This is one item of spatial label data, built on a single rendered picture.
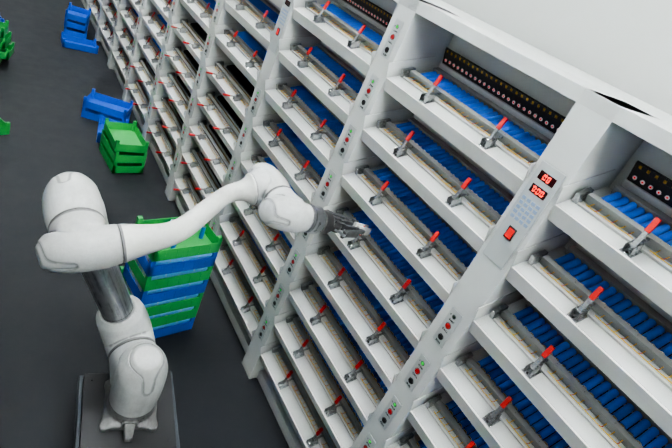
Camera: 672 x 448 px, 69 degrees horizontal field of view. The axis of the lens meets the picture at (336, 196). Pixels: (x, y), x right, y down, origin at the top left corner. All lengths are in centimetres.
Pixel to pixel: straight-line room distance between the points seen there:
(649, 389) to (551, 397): 22
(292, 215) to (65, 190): 59
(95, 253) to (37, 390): 105
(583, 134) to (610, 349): 46
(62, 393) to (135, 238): 106
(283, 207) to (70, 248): 54
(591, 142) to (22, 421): 200
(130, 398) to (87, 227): 66
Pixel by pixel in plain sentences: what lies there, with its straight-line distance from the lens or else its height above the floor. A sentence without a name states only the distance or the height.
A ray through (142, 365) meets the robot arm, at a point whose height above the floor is 50.
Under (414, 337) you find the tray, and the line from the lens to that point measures 154.
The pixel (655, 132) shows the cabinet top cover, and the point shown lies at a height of 173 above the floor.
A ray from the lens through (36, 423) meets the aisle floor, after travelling 219.
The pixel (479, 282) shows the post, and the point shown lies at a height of 121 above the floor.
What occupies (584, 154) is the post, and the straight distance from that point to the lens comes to 122.
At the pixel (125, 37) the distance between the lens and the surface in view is 488.
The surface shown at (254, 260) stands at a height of 38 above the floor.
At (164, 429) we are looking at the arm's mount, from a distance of 193.
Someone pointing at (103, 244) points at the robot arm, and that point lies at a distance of 130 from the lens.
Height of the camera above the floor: 181
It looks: 26 degrees down
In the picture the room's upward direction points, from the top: 25 degrees clockwise
